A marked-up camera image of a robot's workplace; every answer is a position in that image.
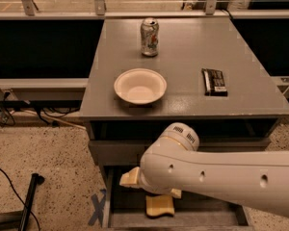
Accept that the grey metal frame rail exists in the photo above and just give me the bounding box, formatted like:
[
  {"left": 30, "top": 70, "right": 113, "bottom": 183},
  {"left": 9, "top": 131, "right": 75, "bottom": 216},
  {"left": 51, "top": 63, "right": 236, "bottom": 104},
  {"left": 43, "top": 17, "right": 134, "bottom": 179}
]
[{"left": 0, "top": 78, "right": 89, "bottom": 101}]

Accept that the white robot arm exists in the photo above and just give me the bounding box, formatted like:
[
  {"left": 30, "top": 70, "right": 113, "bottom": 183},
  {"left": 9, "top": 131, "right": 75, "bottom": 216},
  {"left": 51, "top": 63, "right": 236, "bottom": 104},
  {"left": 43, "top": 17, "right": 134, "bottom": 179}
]
[{"left": 119, "top": 122, "right": 289, "bottom": 218}]

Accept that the bundle of black cables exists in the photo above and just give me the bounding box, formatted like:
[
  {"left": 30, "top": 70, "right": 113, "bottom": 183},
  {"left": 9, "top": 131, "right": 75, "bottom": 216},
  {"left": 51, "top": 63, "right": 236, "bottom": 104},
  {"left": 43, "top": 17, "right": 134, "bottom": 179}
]
[{"left": 0, "top": 91, "right": 81, "bottom": 128}]

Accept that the grey top drawer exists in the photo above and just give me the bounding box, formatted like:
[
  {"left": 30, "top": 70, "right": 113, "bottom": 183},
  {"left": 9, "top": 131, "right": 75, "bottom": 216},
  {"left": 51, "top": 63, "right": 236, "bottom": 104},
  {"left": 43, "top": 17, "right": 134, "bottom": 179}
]
[{"left": 89, "top": 138, "right": 271, "bottom": 167}]

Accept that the open grey middle drawer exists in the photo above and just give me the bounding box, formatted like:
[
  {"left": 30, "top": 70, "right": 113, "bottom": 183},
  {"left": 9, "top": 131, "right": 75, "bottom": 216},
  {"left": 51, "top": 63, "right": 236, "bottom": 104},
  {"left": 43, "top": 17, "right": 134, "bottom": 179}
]
[{"left": 102, "top": 167, "right": 255, "bottom": 231}]

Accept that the black floor cable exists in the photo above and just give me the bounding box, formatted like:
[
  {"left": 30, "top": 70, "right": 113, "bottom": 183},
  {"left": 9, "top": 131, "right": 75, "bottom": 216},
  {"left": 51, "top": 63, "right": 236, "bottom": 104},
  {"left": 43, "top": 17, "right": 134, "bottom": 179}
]
[{"left": 0, "top": 160, "right": 42, "bottom": 231}]

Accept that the silver soda can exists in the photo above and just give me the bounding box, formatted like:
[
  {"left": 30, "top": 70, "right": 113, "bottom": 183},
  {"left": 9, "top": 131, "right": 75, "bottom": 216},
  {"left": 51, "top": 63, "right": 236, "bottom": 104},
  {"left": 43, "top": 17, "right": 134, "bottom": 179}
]
[{"left": 141, "top": 17, "right": 159, "bottom": 57}]

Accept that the grey wooden drawer cabinet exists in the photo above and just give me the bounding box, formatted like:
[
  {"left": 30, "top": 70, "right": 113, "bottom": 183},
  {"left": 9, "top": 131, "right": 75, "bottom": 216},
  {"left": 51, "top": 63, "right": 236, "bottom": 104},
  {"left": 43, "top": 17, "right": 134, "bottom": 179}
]
[{"left": 79, "top": 17, "right": 289, "bottom": 231}]

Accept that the yellow sponge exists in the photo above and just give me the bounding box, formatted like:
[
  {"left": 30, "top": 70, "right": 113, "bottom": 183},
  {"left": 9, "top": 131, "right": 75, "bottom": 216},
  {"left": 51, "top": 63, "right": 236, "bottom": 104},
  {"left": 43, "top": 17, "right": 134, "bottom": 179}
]
[{"left": 145, "top": 195, "right": 174, "bottom": 218}]

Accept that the white paper bowl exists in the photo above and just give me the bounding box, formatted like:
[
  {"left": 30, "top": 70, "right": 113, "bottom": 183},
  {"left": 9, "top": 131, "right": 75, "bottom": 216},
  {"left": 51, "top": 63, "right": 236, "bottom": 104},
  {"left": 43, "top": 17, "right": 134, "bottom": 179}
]
[{"left": 114, "top": 68, "right": 167, "bottom": 105}]

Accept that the black metal stand leg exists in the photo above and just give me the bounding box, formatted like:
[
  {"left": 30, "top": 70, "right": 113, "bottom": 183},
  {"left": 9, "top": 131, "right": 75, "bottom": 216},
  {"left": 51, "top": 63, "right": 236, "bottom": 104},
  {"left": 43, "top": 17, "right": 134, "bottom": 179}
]
[{"left": 0, "top": 173, "right": 44, "bottom": 231}]

